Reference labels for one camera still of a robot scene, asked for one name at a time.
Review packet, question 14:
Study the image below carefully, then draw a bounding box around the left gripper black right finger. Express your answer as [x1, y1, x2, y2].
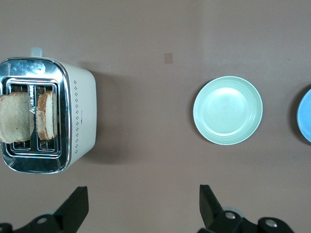
[198, 184, 296, 233]

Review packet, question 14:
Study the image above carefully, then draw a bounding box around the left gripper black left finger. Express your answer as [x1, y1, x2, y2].
[0, 186, 88, 233]

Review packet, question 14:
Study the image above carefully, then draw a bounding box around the toasted bread slice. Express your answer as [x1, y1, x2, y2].
[35, 90, 58, 141]
[0, 91, 35, 144]

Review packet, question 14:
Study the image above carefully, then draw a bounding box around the light green plate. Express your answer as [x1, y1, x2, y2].
[193, 76, 263, 146]

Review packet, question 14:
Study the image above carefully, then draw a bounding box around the blue plate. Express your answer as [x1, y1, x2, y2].
[296, 83, 311, 143]

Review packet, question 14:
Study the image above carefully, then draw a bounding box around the cream and chrome toaster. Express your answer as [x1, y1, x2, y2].
[0, 47, 97, 175]

